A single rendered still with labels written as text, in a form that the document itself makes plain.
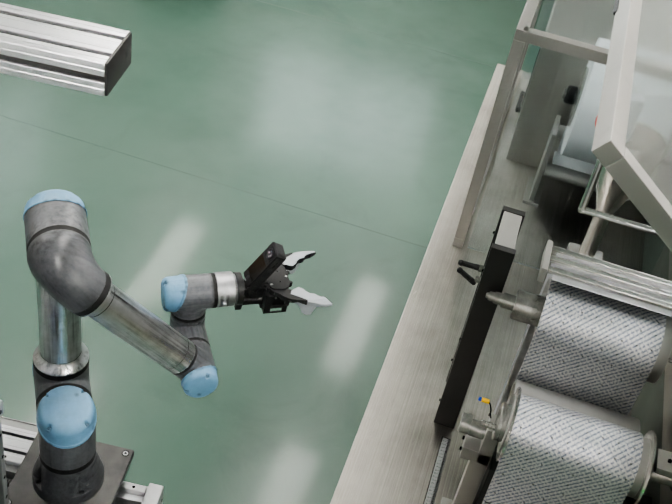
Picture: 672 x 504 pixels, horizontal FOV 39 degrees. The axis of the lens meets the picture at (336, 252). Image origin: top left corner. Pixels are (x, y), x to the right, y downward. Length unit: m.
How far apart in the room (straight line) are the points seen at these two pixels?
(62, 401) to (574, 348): 1.04
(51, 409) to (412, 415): 0.83
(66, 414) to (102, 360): 1.55
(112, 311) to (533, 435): 0.81
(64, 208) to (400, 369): 0.97
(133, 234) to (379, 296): 1.06
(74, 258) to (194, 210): 2.52
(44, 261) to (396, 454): 0.92
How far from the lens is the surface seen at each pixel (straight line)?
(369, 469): 2.20
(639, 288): 1.99
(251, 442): 3.36
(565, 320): 1.95
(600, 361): 1.99
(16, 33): 1.23
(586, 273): 1.98
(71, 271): 1.78
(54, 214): 1.85
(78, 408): 2.06
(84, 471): 2.14
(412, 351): 2.47
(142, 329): 1.88
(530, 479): 1.90
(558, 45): 2.49
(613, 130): 1.30
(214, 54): 5.49
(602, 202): 2.38
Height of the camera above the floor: 2.60
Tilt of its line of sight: 39 degrees down
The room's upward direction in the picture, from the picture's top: 11 degrees clockwise
